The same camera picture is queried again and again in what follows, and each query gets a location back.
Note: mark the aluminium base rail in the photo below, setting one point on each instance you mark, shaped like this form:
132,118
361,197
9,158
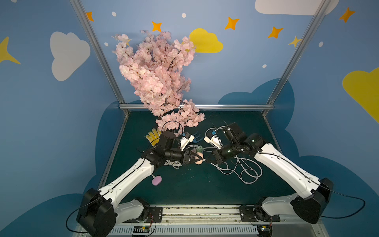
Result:
212,221

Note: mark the yellow white work glove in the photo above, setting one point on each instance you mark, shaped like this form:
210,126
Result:
153,136

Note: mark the purple earbud case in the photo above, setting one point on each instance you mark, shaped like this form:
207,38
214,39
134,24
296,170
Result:
156,180

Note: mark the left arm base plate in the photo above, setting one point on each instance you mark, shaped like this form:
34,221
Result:
154,213

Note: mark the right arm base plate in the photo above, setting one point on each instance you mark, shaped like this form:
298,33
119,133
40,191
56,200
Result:
255,214

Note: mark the aluminium frame post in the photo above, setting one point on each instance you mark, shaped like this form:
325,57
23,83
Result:
300,49
85,22

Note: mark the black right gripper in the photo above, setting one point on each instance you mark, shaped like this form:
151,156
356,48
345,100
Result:
218,156

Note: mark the aluminium frame post left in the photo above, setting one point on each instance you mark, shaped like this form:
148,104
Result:
85,22

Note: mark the pink cherry blossom tree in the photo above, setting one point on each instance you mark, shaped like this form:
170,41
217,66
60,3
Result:
154,70

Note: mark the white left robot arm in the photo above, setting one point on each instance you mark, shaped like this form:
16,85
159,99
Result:
101,209

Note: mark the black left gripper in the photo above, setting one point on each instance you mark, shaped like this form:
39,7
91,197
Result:
186,157

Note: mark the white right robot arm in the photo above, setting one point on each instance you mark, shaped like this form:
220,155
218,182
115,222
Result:
311,193

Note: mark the aluminium frame post right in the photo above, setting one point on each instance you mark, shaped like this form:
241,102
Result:
300,49

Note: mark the green usb charger plug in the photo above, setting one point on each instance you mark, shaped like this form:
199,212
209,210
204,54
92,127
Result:
199,149

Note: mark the blue garden hand fork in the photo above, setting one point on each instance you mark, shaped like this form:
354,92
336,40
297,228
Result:
197,138

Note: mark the pink earbud case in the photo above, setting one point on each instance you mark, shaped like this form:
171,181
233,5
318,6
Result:
199,157

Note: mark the aluminium frame back rail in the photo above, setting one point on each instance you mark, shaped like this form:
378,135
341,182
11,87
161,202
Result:
243,107

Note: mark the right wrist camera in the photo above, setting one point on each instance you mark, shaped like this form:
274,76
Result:
213,139

